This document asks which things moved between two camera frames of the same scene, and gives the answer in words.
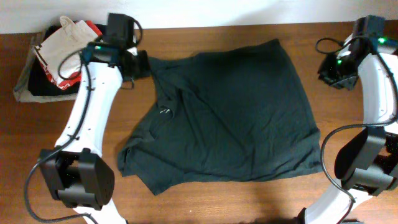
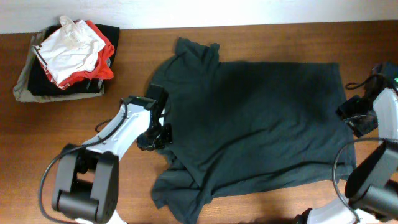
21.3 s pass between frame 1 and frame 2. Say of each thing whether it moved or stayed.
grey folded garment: stayed
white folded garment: stayed
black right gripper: moved
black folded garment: stayed
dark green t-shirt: moved
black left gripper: moved
